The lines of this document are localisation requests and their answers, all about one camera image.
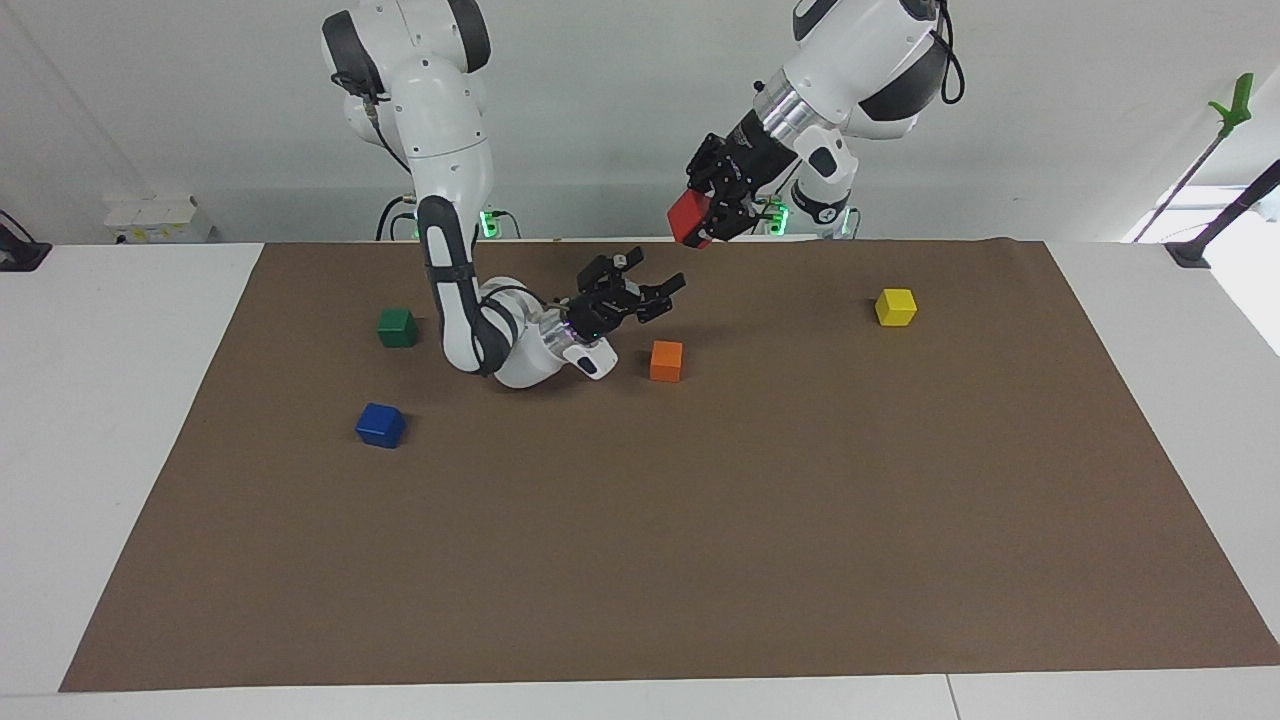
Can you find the black clamp mount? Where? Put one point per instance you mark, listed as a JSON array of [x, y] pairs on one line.
[[20, 255]]

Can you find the yellow wooden block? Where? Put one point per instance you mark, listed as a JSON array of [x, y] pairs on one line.
[[896, 307]]

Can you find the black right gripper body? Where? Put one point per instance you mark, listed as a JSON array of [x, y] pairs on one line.
[[592, 312]]

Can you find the brown table mat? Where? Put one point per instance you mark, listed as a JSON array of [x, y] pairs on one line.
[[700, 520]]

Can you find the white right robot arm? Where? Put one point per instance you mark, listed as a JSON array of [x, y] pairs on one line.
[[455, 140]]

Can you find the white cardboard box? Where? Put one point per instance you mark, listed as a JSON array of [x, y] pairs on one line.
[[160, 220]]

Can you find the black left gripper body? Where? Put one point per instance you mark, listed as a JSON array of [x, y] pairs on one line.
[[750, 150]]

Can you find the green-tipped pole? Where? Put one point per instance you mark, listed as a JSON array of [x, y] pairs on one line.
[[1235, 105]]

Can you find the green wooden block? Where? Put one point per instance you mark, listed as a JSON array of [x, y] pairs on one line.
[[397, 327]]

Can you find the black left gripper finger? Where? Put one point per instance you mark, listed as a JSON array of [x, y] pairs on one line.
[[735, 218], [703, 170]]

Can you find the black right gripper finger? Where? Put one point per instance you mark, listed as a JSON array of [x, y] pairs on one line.
[[600, 268], [655, 295]]

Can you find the orange wooden block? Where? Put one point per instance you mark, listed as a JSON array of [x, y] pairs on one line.
[[666, 361]]

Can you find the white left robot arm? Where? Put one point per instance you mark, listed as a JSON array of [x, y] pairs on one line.
[[850, 50]]

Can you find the red wooden block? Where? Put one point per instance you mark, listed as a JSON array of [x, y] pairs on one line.
[[690, 218]]

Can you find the black stand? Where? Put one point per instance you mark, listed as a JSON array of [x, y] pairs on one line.
[[1190, 252]]

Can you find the blue wooden block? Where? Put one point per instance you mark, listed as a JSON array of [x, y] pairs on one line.
[[380, 425]]

